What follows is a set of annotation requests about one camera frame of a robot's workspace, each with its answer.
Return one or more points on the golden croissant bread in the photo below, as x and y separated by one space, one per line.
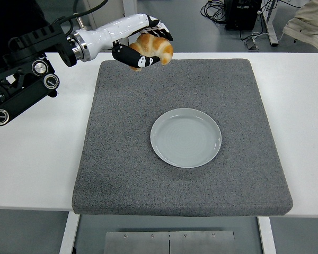
159 46

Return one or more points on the white table leg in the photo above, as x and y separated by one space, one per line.
267 238
68 235

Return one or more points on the round grey plate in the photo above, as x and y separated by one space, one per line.
185 137

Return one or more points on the grey metal plate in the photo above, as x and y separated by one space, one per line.
148 244

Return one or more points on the white and black hand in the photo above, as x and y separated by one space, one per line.
114 29

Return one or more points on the grey felt mat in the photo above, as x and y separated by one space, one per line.
175 92

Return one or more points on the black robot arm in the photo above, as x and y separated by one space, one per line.
24 87

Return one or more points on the white desk leg with foot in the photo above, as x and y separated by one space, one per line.
271 31

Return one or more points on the black computer case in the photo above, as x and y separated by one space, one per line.
241 16

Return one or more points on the small grey metal stand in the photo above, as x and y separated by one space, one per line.
251 44

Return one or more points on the person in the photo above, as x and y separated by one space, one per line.
5 16

